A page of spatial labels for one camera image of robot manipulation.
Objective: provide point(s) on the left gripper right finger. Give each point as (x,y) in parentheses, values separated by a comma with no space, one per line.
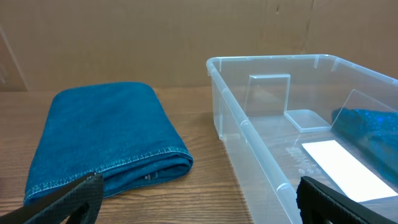
(319,204)

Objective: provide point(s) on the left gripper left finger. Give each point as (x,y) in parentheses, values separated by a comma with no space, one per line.
(77,202)

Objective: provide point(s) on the sparkly blue fabric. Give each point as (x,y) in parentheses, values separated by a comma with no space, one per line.
(374,133)

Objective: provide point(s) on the white label in container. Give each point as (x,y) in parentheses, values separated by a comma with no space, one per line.
(351,176)

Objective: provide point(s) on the clear plastic storage container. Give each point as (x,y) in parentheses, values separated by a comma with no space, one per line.
(266,107)

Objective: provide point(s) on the blue terry towel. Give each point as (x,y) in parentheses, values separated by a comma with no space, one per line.
(119,130)

